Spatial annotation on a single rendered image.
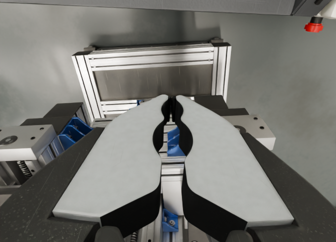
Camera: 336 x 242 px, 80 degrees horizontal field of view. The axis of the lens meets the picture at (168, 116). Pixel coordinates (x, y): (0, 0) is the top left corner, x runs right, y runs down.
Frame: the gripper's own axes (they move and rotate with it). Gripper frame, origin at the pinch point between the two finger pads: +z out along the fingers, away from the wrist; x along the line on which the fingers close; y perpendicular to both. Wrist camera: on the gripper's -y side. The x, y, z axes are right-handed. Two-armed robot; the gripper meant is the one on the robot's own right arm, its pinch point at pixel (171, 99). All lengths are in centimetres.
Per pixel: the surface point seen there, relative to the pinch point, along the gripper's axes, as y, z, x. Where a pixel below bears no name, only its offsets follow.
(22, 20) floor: 12, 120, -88
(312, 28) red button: 0, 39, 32
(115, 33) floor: 17, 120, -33
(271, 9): -3.6, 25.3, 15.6
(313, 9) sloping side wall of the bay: -3.9, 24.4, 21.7
